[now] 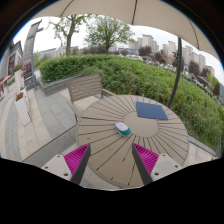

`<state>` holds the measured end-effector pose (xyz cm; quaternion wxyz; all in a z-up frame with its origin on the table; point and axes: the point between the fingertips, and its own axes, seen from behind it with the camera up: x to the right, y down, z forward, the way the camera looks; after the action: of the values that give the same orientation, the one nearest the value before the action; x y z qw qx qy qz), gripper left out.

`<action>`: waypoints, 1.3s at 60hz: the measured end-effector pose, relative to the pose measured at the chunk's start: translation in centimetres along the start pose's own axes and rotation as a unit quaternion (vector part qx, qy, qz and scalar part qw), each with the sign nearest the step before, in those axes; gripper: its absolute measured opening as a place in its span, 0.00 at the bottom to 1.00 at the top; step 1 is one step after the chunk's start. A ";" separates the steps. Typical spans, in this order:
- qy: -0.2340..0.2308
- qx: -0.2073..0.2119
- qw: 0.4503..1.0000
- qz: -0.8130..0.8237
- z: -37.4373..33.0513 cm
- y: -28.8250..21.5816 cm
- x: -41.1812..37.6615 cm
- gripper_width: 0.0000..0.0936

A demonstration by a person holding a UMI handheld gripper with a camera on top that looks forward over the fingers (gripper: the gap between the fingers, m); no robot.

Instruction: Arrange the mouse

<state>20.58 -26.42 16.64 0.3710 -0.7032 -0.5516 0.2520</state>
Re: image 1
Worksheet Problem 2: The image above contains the trimmed green hedge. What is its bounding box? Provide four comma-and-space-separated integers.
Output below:
39, 54, 224, 149

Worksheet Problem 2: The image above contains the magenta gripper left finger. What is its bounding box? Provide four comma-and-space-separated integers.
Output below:
42, 144, 91, 185

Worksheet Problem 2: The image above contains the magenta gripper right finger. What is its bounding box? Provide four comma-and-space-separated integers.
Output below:
132, 143, 182, 185

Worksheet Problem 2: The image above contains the tall grey sign pylon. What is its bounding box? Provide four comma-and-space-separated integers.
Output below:
23, 21, 42, 90

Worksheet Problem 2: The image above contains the white rectangular flower planter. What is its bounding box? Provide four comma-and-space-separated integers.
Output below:
15, 92, 32, 126

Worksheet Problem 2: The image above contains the blue mouse pad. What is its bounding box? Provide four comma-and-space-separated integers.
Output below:
136, 102, 168, 120

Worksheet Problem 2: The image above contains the white and teal computer mouse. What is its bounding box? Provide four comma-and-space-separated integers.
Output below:
115, 122, 131, 136

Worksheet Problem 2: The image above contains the beige patio umbrella canopy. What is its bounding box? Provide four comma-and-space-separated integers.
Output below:
35, 0, 219, 58

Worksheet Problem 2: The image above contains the round slatted outdoor table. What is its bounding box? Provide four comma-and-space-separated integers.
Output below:
78, 95, 189, 188

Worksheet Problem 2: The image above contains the beige slatted patio chair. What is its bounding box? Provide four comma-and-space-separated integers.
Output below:
67, 74, 114, 120

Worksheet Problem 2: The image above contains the bare branched tree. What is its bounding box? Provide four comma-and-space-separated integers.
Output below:
49, 14, 89, 56

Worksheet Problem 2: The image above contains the leafy green tree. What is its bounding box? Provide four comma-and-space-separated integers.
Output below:
85, 15, 134, 52

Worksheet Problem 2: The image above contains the dark umbrella pole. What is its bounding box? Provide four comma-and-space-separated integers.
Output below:
167, 37, 183, 109

